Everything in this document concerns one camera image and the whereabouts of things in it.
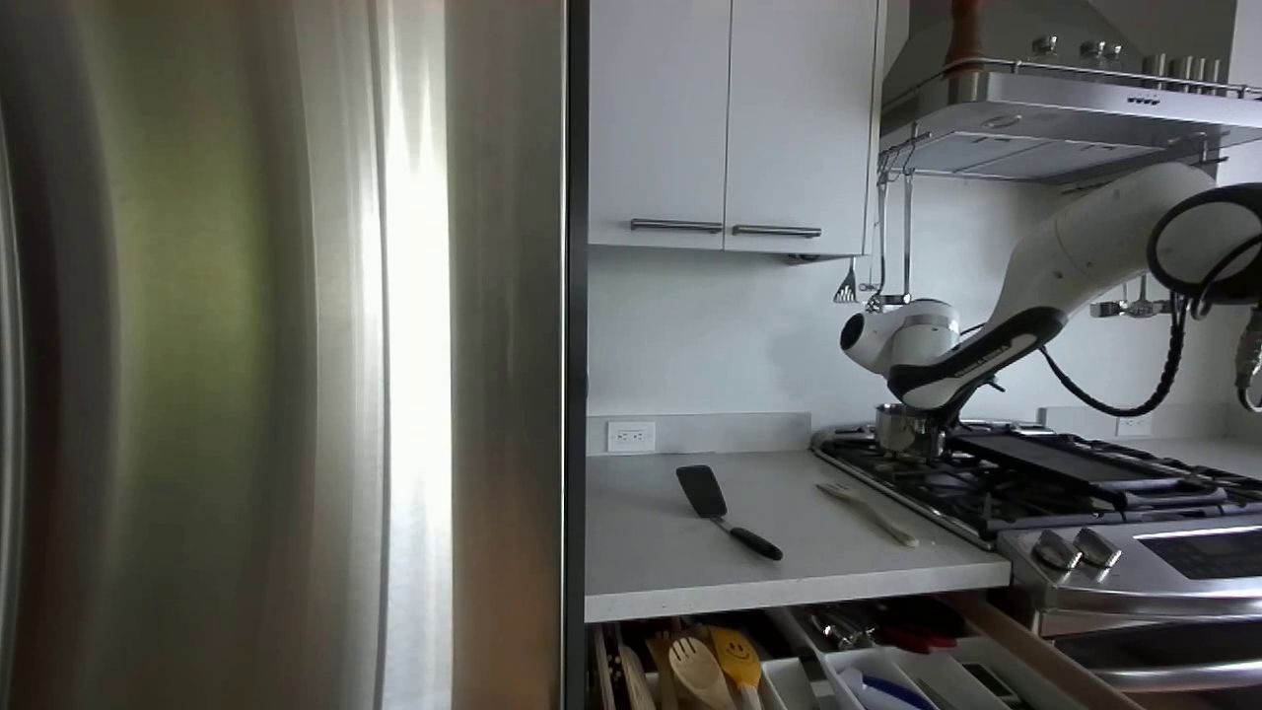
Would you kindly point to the stainless steel pot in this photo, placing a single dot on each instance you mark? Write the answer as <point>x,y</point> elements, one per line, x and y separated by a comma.
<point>903,436</point>

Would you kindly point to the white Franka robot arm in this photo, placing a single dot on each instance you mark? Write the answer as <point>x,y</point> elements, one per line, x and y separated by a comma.
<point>1089,251</point>

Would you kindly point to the black spatula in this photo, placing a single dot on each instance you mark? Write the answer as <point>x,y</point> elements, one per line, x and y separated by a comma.
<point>698,490</point>

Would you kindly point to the hanging triangular metal utensil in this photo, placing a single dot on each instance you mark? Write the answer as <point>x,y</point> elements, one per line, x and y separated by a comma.
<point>850,288</point>

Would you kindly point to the hanging metal ladle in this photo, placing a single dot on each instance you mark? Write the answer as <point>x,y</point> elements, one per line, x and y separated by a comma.
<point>875,308</point>

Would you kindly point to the white cabinet door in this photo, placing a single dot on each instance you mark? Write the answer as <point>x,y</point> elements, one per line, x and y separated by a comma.
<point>657,104</point>
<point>803,104</point>

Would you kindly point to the yellow smiley spatula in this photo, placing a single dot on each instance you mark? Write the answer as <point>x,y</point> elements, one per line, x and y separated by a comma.
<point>734,657</point>

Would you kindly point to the wooden slotted spoon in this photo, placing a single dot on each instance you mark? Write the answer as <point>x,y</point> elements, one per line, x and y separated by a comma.
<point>696,671</point>

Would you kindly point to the stainless steel refrigerator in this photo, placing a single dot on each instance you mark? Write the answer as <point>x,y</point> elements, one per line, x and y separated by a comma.
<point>263,355</point>

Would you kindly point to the white cutlery tray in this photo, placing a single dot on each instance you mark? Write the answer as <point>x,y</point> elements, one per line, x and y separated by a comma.
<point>842,664</point>

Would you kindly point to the blue and white peeler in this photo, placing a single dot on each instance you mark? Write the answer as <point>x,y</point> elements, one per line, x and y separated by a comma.
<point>900,693</point>

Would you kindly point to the silver range knob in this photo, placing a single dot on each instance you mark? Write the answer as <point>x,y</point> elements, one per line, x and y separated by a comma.
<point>1099,553</point>
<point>1049,550</point>

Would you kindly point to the wooden pepper mill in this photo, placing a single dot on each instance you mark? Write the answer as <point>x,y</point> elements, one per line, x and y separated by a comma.
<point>966,32</point>

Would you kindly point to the black stove griddle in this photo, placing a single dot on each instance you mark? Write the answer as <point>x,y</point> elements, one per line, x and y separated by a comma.
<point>1089,458</point>

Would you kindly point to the stainless steel range hood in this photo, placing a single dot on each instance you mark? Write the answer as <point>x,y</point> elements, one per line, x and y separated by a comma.
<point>1049,118</point>

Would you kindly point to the wooden kitchen drawer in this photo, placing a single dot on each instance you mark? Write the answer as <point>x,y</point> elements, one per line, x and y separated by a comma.
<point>1037,657</point>

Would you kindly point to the black range control panel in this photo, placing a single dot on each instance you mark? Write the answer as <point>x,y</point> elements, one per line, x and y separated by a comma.
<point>1225,553</point>

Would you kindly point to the white wall outlet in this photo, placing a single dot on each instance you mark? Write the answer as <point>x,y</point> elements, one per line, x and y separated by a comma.
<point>632,436</point>

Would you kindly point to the white wall cabinet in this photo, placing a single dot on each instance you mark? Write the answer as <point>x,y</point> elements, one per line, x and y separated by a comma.
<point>1243,159</point>

